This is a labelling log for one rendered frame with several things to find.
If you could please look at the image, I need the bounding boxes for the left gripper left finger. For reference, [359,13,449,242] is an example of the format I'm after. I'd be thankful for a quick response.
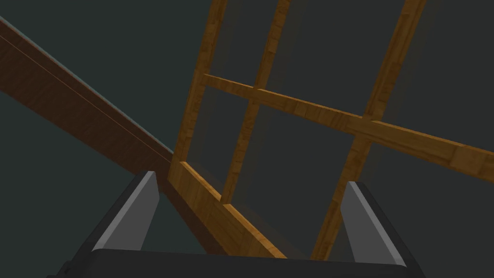
[71,170,160,260]

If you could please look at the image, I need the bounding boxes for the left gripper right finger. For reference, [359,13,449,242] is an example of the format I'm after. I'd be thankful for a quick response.
[340,181,421,268]

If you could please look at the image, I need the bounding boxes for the wooden open shelf unit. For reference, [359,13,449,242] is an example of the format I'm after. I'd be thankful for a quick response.
[166,0,494,260]

